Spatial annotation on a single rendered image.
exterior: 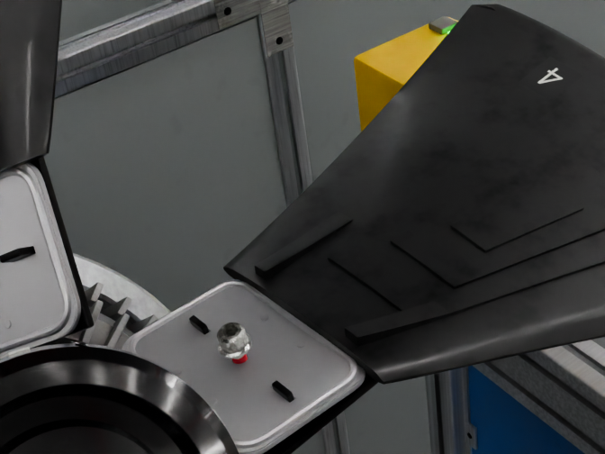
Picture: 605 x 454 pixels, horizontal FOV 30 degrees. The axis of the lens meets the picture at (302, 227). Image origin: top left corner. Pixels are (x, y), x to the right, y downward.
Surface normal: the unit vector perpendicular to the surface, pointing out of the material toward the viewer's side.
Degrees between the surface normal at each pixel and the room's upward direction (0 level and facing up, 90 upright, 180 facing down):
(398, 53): 0
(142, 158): 90
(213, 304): 1
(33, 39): 51
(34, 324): 59
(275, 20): 90
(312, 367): 1
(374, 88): 90
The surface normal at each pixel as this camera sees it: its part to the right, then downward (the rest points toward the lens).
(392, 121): -0.19, -0.72
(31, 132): -0.25, 0.00
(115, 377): 0.29, 0.07
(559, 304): 0.11, -0.70
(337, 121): 0.56, 0.44
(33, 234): -0.45, 0.07
